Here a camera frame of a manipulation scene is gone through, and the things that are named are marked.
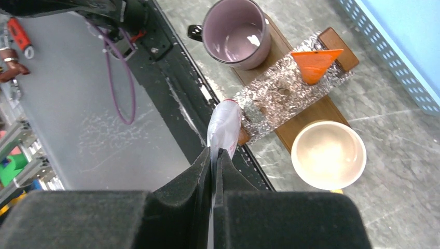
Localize tools on background shelf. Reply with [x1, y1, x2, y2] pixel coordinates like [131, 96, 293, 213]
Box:
[1, 15, 35, 101]

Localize purple grey mug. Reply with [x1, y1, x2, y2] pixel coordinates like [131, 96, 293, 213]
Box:
[187, 0, 271, 70]

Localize brown oval wooden tray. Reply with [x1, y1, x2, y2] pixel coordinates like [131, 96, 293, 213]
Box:
[233, 15, 348, 152]

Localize light blue plastic basket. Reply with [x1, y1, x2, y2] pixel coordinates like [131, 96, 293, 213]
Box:
[338, 0, 439, 117]

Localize orange toothpaste tube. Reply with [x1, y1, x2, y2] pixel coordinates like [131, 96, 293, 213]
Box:
[291, 49, 344, 85]

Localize clear acrylic holder wooden base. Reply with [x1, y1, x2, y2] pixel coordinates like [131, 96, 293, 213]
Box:
[233, 27, 359, 144]

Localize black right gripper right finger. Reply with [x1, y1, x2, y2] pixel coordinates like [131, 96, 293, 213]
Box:
[213, 149, 372, 248]

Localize yellow mug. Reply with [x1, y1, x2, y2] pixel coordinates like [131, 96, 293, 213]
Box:
[291, 120, 367, 193]

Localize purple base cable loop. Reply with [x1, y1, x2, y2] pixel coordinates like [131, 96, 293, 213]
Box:
[86, 19, 137, 126]

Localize white toothpaste tube red cap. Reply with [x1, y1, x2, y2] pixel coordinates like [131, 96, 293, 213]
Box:
[207, 99, 242, 163]

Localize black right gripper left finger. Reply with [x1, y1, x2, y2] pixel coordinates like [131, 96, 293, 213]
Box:
[1, 148, 211, 248]

